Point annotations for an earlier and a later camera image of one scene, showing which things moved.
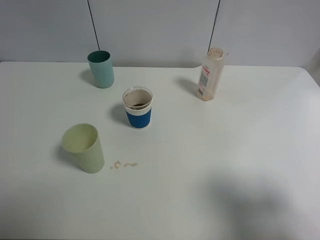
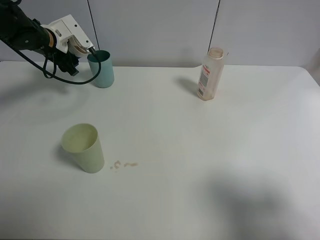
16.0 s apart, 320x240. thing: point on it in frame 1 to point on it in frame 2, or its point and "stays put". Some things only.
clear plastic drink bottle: x=210 y=74 stays put
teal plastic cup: x=101 y=63 stays put
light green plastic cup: x=82 y=140 stays put
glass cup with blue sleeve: x=137 y=101 to x=74 y=46
